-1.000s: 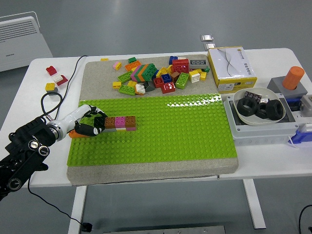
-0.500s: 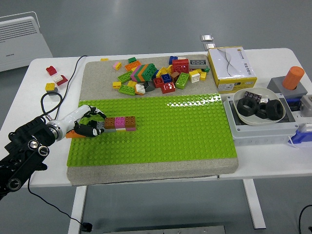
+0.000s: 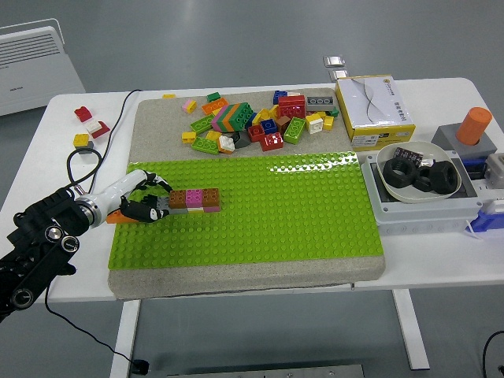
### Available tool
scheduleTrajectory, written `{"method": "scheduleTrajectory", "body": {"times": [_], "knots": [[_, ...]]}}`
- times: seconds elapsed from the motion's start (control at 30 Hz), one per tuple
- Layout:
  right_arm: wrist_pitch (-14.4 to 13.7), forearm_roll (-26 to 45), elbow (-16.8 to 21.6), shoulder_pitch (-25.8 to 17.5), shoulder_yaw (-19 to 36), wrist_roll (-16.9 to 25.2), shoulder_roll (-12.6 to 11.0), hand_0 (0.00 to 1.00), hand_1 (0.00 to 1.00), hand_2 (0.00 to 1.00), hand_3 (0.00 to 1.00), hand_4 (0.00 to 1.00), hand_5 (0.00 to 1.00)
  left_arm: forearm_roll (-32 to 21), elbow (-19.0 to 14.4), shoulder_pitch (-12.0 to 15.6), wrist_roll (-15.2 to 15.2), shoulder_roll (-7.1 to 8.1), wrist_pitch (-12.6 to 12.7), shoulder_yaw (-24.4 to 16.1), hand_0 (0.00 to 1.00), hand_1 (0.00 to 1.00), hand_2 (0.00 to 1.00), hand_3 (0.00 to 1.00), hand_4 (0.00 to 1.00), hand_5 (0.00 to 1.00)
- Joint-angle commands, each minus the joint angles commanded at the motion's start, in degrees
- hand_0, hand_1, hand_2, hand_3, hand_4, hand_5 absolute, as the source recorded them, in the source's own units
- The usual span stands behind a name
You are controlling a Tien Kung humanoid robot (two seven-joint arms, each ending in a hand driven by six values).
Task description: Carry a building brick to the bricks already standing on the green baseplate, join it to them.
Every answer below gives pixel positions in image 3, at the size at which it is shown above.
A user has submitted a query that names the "yellow and white cardboard box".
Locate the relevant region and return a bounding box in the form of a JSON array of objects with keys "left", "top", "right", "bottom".
[{"left": 334, "top": 73, "right": 417, "bottom": 150}]

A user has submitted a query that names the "grey block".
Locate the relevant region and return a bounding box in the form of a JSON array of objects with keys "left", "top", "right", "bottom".
[{"left": 431, "top": 124, "right": 498, "bottom": 159}]

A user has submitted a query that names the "small black nut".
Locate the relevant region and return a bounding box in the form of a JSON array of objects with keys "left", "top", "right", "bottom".
[{"left": 413, "top": 167, "right": 434, "bottom": 193}]

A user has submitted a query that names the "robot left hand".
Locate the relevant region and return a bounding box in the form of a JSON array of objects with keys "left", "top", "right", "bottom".
[{"left": 92, "top": 169, "right": 174, "bottom": 228}]

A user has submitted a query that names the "grey connector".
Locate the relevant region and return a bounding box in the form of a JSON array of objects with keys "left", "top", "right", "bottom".
[{"left": 484, "top": 153, "right": 504, "bottom": 184}]

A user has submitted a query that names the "magenta square brick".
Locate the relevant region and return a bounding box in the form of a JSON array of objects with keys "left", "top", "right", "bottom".
[{"left": 185, "top": 187, "right": 205, "bottom": 207}]

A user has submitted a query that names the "light grey junction box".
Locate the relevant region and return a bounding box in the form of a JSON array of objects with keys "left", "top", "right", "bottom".
[{"left": 360, "top": 151, "right": 484, "bottom": 237}]

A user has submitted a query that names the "dark red sloped brick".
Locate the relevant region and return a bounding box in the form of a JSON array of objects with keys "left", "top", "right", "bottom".
[{"left": 91, "top": 120, "right": 112, "bottom": 139}]

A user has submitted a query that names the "light green long brick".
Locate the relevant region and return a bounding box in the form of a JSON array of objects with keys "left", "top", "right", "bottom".
[
  {"left": 190, "top": 113, "right": 216, "bottom": 134},
  {"left": 191, "top": 136, "right": 220, "bottom": 155},
  {"left": 282, "top": 116, "right": 307, "bottom": 146}
]

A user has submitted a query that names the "white panel heater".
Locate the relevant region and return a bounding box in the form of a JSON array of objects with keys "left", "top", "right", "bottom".
[{"left": 0, "top": 18, "right": 87, "bottom": 117}]

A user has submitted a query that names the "large red brick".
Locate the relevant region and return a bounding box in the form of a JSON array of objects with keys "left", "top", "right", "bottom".
[{"left": 277, "top": 94, "right": 307, "bottom": 120}]

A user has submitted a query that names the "green studded baseplate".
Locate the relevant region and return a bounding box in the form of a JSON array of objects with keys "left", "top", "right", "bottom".
[{"left": 108, "top": 150, "right": 385, "bottom": 272}]

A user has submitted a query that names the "white table leg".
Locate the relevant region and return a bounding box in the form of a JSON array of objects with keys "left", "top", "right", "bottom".
[
  {"left": 391, "top": 289, "right": 430, "bottom": 371},
  {"left": 109, "top": 299, "right": 142, "bottom": 378}
]

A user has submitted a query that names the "white bowl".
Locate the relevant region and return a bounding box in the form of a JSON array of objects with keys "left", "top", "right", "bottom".
[{"left": 376, "top": 140, "right": 464, "bottom": 205}]

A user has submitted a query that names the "striped multicolour brick stack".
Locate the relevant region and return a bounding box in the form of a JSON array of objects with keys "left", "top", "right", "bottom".
[{"left": 210, "top": 102, "right": 255, "bottom": 133}]

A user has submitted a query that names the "large black nut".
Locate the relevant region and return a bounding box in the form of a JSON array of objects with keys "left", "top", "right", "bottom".
[
  {"left": 383, "top": 157, "right": 417, "bottom": 190},
  {"left": 428, "top": 160, "right": 461, "bottom": 195}
]

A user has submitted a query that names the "black floor cable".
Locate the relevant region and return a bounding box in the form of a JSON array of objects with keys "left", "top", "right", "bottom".
[{"left": 481, "top": 329, "right": 504, "bottom": 378}]

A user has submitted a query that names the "black power cord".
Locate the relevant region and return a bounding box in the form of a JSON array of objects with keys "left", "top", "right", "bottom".
[{"left": 44, "top": 88, "right": 143, "bottom": 365}]

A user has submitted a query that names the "white zip tie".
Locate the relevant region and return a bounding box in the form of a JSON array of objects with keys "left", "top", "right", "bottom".
[{"left": 462, "top": 220, "right": 484, "bottom": 242}]

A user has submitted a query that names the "blue-violet plastic part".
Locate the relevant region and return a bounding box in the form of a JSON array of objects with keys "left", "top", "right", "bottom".
[{"left": 470, "top": 208, "right": 504, "bottom": 239}]

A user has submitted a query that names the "grey long brick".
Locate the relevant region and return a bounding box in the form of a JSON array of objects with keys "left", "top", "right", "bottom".
[{"left": 305, "top": 95, "right": 336, "bottom": 112}]

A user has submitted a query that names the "orange long building brick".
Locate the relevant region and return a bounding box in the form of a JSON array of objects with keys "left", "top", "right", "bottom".
[{"left": 106, "top": 210, "right": 139, "bottom": 225}]

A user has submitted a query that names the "orange cylinder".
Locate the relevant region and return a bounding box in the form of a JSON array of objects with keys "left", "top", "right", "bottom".
[{"left": 455, "top": 106, "right": 493, "bottom": 146}]

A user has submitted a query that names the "grey-beige mat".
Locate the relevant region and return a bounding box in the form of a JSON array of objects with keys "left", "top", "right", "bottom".
[{"left": 106, "top": 87, "right": 387, "bottom": 301}]

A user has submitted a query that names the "dark circuit board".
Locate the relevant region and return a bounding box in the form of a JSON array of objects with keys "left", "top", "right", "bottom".
[{"left": 393, "top": 146, "right": 425, "bottom": 165}]

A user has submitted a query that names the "dark blue block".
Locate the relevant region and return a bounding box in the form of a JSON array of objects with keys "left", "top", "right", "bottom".
[{"left": 460, "top": 156, "right": 489, "bottom": 180}]

